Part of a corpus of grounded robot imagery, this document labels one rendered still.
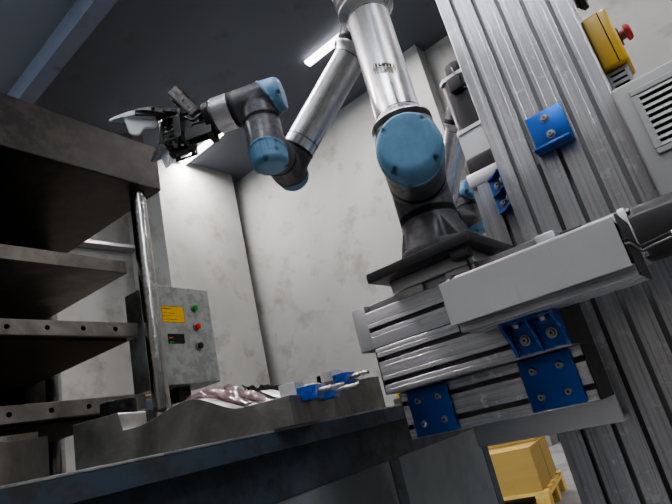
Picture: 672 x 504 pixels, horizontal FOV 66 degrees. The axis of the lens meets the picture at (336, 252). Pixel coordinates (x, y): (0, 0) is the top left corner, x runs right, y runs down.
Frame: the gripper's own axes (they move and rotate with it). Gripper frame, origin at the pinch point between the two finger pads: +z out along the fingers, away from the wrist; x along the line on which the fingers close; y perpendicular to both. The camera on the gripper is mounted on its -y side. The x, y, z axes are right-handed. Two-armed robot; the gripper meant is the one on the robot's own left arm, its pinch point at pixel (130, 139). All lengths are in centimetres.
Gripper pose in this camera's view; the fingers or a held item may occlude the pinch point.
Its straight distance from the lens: 124.4
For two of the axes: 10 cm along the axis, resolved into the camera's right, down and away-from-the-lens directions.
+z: -9.4, 2.9, 1.6
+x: 2.7, 3.9, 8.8
